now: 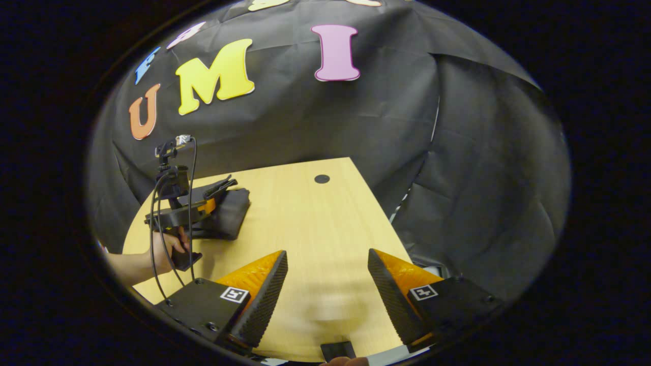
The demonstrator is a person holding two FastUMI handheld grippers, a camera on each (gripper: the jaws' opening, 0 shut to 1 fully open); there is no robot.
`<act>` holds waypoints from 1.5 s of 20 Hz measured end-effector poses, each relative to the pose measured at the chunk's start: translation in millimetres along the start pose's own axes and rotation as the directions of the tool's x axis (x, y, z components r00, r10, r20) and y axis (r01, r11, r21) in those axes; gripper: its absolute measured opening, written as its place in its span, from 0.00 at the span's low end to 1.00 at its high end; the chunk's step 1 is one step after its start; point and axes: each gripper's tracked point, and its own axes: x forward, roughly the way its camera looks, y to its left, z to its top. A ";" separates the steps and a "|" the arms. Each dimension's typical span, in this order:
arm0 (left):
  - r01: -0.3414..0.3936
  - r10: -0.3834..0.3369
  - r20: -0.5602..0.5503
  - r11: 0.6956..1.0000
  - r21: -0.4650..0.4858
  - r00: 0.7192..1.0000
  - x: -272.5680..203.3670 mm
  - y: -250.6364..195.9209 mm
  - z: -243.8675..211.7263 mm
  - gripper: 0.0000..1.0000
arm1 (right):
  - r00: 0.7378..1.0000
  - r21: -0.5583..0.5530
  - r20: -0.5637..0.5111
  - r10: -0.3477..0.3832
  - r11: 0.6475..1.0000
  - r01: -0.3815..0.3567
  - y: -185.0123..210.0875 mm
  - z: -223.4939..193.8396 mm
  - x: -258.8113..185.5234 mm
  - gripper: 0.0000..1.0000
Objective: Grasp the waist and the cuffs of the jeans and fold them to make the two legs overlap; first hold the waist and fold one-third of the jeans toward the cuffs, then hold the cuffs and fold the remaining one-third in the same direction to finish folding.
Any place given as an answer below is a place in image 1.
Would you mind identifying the black backdrop cloth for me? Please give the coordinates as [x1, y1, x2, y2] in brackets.
[86, 0, 573, 300]

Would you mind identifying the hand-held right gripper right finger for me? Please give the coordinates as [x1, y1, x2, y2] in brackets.
[367, 248, 505, 354]

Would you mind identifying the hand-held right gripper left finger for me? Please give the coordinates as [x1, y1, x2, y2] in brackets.
[154, 249, 289, 355]

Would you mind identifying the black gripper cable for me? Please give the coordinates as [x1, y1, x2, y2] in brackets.
[149, 136, 199, 306]

